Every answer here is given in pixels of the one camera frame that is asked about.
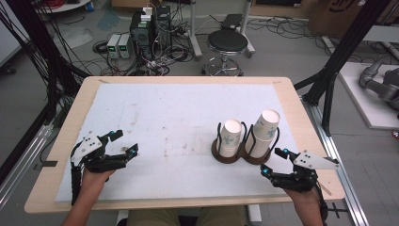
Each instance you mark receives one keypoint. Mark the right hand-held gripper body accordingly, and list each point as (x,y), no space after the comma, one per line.
(309,169)

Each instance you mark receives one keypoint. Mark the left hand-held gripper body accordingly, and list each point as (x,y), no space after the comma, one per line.
(94,157)

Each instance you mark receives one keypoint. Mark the person's left hand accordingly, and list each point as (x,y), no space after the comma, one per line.
(95,179)

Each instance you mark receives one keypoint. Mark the person's right hand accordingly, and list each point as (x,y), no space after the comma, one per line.
(302,196)

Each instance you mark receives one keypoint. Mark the tall stack of paper cups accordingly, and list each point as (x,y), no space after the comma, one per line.
(263,138)

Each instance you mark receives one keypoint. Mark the brown double cup holder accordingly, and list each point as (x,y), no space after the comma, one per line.
(233,159)

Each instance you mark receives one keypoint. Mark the white table leg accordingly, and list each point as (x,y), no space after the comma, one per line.
(254,213)

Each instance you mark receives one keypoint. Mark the black tape strip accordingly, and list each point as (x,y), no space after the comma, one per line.
(49,163)

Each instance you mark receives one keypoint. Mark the wooden table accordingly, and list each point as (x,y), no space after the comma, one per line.
(78,103)

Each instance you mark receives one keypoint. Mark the white table mat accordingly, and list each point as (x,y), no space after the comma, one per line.
(175,125)

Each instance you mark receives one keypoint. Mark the short stack of paper cups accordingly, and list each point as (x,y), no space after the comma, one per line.
(230,138)

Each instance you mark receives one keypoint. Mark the person's khaki trousers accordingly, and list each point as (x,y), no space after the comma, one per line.
(185,216)

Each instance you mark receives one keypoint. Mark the white power supply unit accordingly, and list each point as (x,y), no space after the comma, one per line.
(124,45)
(113,45)

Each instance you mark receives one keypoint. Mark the white floor platform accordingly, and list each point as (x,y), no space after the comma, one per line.
(363,97)

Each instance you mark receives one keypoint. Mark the black computer tower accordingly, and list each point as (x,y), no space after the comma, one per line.
(147,34)

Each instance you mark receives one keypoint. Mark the black round stool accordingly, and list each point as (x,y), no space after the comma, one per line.
(227,42)

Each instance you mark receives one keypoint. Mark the white stand leg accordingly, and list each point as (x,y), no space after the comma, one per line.
(194,31)
(247,28)

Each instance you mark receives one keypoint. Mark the flat black device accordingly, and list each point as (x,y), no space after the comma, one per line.
(231,21)

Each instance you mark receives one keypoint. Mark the brown cardboard box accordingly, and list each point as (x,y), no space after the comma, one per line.
(342,15)

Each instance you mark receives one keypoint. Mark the aluminium rail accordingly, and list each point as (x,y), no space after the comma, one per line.
(25,157)
(338,163)

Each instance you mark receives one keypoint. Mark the black frame post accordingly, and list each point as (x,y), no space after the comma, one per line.
(40,53)
(338,59)

